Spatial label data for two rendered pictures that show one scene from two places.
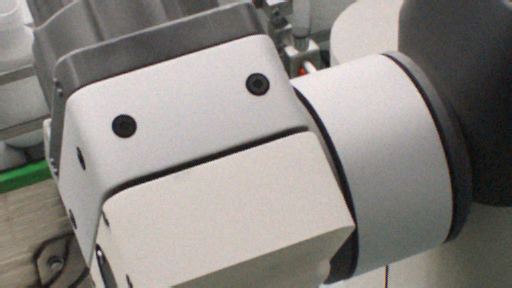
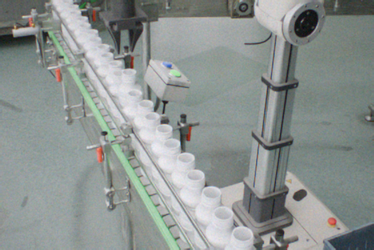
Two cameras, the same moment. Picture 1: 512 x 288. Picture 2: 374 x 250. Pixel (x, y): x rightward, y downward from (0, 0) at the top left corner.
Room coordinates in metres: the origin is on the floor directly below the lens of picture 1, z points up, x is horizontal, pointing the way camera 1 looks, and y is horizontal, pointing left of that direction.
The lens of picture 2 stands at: (1.05, 1.41, 1.80)
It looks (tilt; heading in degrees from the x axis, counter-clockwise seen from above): 32 degrees down; 260
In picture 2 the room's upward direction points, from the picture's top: 3 degrees clockwise
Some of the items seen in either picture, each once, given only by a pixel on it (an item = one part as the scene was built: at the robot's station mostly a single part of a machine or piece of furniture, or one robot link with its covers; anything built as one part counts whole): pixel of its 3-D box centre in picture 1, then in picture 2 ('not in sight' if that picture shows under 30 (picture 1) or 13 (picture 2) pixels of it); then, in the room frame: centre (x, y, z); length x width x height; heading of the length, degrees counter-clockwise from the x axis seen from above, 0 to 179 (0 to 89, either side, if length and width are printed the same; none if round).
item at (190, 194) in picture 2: not in sight; (194, 206); (0.93, 0.62, 1.08); 0.06 x 0.06 x 0.17
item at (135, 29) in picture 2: not in sight; (125, 35); (1.06, 0.23, 1.30); 0.07 x 0.07 x 0.09; 18
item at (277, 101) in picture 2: not in sight; (274, 123); (0.52, -0.20, 0.74); 0.11 x 0.11 x 0.40; 18
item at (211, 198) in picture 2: not in sight; (210, 224); (0.91, 0.68, 1.08); 0.06 x 0.06 x 0.17
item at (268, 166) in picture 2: not in sight; (267, 174); (0.52, -0.20, 0.49); 0.13 x 0.13 x 0.40; 18
